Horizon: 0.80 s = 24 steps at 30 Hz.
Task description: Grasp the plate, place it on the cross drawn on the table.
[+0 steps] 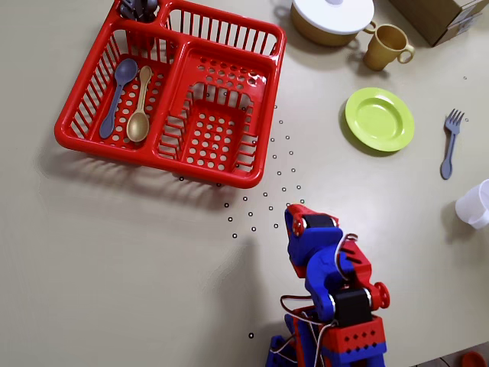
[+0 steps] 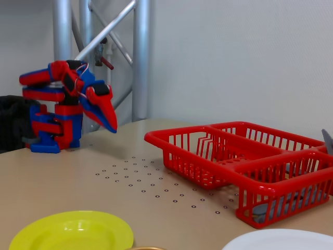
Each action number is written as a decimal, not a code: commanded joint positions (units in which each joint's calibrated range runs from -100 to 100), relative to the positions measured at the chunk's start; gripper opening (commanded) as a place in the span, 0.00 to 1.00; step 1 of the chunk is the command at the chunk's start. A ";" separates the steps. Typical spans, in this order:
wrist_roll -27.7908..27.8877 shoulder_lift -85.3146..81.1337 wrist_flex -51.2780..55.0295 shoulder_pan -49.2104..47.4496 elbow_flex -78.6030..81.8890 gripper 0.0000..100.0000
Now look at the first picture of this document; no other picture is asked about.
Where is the blue gripper black motor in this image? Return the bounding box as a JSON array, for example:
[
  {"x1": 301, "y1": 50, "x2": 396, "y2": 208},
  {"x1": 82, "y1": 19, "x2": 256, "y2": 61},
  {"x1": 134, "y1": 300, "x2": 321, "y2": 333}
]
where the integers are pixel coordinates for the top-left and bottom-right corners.
[{"x1": 283, "y1": 203, "x2": 344, "y2": 279}]

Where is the lime green plastic plate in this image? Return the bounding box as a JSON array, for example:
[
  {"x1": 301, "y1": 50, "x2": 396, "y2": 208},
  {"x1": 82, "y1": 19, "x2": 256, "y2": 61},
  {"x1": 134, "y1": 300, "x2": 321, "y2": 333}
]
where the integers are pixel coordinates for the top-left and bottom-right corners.
[{"x1": 345, "y1": 86, "x2": 416, "y2": 153}]

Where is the white plate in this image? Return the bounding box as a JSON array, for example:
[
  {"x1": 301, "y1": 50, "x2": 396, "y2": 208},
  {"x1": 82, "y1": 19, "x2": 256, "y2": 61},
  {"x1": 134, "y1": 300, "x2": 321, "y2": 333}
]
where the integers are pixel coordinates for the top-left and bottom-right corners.
[{"x1": 292, "y1": 0, "x2": 375, "y2": 35}]

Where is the red plastic dish rack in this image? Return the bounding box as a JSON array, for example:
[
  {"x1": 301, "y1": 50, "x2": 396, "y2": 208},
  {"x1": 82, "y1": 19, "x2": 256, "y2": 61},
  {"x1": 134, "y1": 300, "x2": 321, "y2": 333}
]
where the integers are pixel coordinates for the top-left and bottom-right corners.
[{"x1": 53, "y1": 0, "x2": 287, "y2": 190}]

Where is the grey-blue plastic fork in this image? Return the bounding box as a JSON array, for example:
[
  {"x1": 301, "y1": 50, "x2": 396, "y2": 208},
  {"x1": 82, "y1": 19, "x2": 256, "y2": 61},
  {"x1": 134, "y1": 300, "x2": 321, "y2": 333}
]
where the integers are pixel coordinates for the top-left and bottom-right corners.
[{"x1": 439, "y1": 109, "x2": 466, "y2": 180}]

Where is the white plastic cup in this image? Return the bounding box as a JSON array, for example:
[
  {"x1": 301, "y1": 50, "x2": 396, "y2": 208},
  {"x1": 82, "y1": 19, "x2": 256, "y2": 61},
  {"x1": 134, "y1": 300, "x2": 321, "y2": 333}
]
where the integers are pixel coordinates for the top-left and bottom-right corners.
[{"x1": 454, "y1": 178, "x2": 489, "y2": 230}]

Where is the gold plastic spoon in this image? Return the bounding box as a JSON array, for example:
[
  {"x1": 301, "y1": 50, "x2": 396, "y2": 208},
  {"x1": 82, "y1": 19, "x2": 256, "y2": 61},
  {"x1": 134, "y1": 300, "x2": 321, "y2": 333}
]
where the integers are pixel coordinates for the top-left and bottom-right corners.
[{"x1": 126, "y1": 65, "x2": 153, "y2": 144}]

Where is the gold plastic pot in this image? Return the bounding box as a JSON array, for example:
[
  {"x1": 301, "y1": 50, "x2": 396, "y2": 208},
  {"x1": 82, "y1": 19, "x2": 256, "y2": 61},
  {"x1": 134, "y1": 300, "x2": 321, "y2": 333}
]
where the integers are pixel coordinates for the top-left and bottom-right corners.
[{"x1": 274, "y1": 0, "x2": 378, "y2": 47}]

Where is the gold plastic cup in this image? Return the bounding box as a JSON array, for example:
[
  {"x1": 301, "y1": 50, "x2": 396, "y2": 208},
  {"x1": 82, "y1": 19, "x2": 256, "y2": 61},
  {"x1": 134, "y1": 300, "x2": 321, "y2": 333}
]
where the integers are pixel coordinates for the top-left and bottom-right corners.
[{"x1": 362, "y1": 23, "x2": 416, "y2": 72}]

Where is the grey-blue plastic spoon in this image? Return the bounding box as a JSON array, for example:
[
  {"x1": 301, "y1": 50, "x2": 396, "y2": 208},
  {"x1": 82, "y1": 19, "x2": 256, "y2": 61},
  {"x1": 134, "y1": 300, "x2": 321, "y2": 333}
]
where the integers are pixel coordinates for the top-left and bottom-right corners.
[{"x1": 99, "y1": 57, "x2": 139, "y2": 140}]

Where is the orange-red round object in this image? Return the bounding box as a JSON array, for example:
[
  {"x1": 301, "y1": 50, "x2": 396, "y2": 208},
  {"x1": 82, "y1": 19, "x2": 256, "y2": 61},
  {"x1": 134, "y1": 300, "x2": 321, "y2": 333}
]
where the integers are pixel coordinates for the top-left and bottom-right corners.
[{"x1": 459, "y1": 350, "x2": 488, "y2": 367}]

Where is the brown cardboard box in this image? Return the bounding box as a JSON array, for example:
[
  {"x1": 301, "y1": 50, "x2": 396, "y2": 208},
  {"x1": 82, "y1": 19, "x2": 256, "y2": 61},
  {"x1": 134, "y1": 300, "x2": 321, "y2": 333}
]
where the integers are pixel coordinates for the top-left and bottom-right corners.
[{"x1": 388, "y1": 0, "x2": 489, "y2": 47}]

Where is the grey plastic knife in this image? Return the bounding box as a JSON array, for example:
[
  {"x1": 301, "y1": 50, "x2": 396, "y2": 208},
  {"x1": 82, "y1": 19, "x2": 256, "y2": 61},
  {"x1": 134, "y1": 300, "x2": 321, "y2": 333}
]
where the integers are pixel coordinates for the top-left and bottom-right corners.
[{"x1": 119, "y1": 0, "x2": 139, "y2": 19}]

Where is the red white servo cable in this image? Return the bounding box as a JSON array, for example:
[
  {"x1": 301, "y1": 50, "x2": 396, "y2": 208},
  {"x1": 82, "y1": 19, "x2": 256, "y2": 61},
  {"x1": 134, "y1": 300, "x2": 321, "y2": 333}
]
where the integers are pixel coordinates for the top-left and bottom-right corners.
[
  {"x1": 332, "y1": 232, "x2": 359, "y2": 286},
  {"x1": 280, "y1": 294, "x2": 339, "y2": 364}
]

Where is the dark grey utensil handle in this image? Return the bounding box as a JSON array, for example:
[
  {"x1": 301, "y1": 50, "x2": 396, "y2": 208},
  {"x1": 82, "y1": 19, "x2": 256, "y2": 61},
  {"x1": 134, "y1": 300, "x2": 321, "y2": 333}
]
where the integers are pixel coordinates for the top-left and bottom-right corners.
[{"x1": 139, "y1": 0, "x2": 159, "y2": 20}]

